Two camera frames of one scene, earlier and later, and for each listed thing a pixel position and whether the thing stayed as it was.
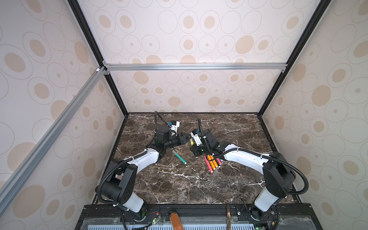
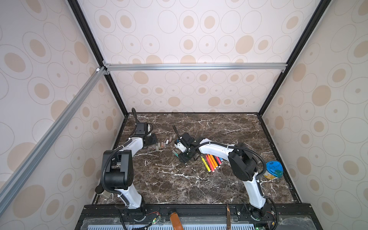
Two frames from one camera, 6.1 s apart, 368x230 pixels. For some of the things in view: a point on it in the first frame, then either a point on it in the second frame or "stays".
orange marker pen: x=215 y=163 stays
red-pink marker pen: x=219 y=161 stays
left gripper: x=182 y=135 → x=154 y=139
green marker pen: x=179 y=157 stays
